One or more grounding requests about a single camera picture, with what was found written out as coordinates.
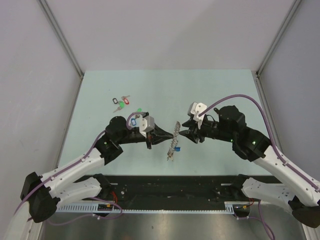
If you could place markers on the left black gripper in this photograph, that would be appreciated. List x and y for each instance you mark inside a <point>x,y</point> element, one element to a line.
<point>160,135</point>

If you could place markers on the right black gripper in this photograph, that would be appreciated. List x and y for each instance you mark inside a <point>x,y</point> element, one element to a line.
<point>191,134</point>

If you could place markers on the metal disc keyring organiser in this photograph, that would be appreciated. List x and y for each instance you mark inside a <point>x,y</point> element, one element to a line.
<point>174,141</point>

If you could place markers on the blue tag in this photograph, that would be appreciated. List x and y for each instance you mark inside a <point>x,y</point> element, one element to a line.
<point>177,149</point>

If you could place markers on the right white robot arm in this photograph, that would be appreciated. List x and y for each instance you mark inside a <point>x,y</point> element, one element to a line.
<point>300,193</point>

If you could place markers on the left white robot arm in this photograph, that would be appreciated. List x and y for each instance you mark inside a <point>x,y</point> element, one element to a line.
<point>47,192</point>

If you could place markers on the blue tag key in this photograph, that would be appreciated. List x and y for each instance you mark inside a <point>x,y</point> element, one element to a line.
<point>133,122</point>

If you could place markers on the green tag key upper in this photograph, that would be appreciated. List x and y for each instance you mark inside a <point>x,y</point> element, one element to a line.
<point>121,105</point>

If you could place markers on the red tag key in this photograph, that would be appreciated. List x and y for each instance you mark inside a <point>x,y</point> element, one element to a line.
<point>125,99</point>

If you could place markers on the black key tag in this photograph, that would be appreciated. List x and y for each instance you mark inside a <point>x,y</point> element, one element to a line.
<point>114,100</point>

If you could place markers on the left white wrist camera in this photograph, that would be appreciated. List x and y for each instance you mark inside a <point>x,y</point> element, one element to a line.
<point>146,125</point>

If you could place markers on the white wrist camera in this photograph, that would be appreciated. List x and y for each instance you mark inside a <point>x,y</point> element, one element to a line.
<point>146,125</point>
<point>194,111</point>

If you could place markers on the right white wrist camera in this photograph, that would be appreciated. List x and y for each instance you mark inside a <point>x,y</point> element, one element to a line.
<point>194,111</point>

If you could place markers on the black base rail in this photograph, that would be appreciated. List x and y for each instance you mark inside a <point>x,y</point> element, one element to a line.
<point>211,188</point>

